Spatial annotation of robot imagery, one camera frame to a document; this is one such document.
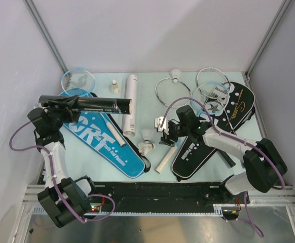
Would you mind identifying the right aluminium frame post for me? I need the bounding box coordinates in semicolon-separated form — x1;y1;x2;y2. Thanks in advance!
245;0;294;78

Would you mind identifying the light blue racket left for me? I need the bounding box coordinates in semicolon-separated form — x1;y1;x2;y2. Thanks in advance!
61;67;127;147

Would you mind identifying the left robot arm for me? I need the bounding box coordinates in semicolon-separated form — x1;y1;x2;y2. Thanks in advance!
27;95;98;228

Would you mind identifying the left aluminium frame post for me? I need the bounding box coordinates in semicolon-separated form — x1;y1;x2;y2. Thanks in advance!
23;0;68;73

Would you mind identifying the shuttlecock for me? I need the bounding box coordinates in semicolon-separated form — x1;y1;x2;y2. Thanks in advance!
141;129;154;141
171;68;181;83
138;142;155;156
110;79;121;94

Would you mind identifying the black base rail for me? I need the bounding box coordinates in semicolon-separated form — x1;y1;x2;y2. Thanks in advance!
35;181;251;216

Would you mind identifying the black shuttlecock tube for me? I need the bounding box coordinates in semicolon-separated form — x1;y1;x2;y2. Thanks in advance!
39;95;131;114

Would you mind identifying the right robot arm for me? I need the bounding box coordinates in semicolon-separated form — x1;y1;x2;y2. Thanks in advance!
155;106;287;203

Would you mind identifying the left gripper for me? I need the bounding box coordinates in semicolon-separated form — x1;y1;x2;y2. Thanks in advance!
47;96;83;130

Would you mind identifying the light blue racket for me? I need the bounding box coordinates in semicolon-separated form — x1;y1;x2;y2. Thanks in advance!
154;80;231;174
61;67;127;147

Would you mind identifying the white shuttlecock tube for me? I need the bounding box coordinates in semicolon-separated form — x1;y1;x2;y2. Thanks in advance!
122;74;138;138

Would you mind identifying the white racket right rear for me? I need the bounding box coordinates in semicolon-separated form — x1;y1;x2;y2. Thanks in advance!
196;67;237;168

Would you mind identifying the light blue racket right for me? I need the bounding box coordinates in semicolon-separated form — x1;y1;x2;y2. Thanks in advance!
154;80;231;174

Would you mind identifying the aluminium frame post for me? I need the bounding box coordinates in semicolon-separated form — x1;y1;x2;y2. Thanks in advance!
23;0;68;73
245;0;294;78

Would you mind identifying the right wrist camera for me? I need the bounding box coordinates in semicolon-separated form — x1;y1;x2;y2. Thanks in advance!
154;116;169;134

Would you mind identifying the black racket cover front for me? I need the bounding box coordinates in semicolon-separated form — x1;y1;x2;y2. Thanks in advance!
171;137;230;182

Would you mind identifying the white racket centre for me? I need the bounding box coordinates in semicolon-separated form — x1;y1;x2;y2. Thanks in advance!
155;77;192;108

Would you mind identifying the light green table mat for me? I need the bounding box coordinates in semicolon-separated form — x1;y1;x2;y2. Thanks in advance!
61;72;261;183

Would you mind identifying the black racket cover gold script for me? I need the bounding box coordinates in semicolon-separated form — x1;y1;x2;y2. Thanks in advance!
217;81;255;132

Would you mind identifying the white racket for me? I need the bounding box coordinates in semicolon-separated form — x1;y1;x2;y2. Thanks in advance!
155;77;192;108
196;67;237;168

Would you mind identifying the blue racket cover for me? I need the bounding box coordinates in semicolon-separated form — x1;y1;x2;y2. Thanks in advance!
57;91;152;179

